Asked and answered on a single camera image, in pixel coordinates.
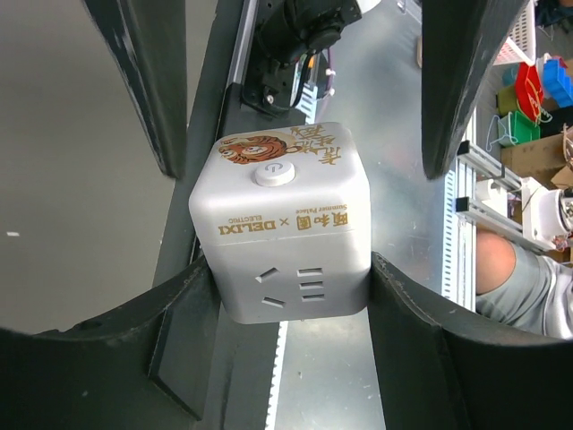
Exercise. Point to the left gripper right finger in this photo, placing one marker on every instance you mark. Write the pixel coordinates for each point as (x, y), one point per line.
(441, 366)

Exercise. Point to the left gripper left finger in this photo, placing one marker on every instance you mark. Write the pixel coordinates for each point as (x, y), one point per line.
(143, 365)

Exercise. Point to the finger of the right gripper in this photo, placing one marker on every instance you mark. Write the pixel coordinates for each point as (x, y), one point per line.
(147, 39)
(460, 41)

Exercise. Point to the white cube socket adapter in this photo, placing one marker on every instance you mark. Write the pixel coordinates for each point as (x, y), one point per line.
(283, 217)

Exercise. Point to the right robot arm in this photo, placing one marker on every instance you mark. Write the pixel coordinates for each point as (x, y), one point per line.
(291, 33)

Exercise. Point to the coloured plastic bins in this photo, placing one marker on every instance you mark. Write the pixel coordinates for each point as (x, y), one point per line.
(534, 102)

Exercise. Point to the person in grey shirt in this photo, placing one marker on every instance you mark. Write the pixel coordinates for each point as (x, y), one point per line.
(516, 287)

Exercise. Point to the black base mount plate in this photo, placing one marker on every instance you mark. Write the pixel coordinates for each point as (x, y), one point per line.
(217, 347)

